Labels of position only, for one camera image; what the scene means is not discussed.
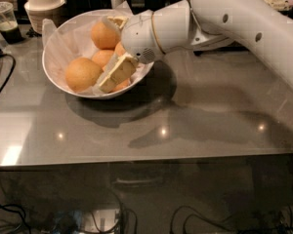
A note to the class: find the white rounded gripper body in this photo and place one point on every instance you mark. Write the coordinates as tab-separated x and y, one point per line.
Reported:
138	38

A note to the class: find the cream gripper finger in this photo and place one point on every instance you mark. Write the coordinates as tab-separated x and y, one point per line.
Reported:
117	22
117	70

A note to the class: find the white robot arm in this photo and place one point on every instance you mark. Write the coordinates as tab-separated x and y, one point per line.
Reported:
203	25

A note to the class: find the right orange in bowl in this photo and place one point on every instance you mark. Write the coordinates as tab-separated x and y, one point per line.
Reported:
119	50

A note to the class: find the orange in bowl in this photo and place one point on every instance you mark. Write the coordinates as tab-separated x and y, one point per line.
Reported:
104	36
119	50

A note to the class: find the front middle orange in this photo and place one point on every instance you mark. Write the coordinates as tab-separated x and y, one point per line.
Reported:
122	86

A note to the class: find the back orange in bowl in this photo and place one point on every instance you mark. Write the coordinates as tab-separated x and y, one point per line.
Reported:
104	36

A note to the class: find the small hidden middle orange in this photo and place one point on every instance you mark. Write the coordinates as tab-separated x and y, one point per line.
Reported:
102	57

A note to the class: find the white ceramic bowl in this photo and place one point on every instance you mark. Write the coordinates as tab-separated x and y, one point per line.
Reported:
55	78

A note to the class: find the front left orange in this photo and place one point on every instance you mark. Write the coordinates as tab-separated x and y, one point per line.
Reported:
81	74

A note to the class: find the white paper bowl liner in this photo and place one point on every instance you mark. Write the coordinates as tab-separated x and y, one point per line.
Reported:
60	46

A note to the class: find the stack of paper bowls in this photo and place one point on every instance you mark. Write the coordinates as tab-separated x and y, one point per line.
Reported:
38	10

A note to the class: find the plastic cup with drink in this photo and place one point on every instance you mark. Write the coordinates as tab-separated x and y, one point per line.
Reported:
9	27

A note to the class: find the power strip under table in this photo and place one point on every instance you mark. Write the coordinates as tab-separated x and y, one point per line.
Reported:
100	222

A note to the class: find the black wire snack basket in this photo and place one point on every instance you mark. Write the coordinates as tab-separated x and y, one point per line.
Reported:
280	5

